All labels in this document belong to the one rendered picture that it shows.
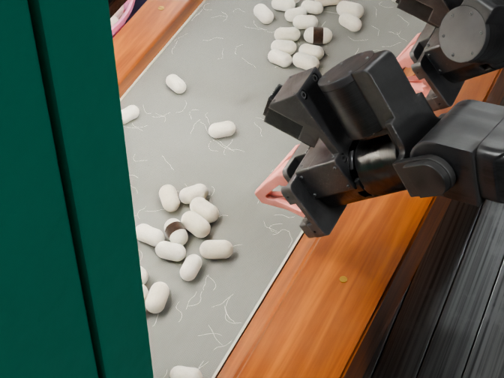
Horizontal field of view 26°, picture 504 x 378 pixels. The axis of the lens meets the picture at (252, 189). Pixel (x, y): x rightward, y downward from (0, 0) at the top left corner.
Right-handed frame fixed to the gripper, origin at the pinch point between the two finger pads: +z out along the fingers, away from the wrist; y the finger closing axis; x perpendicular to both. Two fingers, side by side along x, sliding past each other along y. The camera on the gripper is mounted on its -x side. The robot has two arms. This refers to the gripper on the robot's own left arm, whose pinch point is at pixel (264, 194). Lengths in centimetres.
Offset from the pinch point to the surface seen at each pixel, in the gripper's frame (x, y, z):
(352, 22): 3.1, -41.2, 11.8
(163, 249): 1.0, 4.0, 14.2
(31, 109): -36, 51, -54
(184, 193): -0.3, -4.2, 15.6
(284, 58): -0.1, -30.6, 15.6
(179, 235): 1.3, 1.6, 13.6
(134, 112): -7.8, -13.6, 25.2
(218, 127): -1.3, -15.5, 16.8
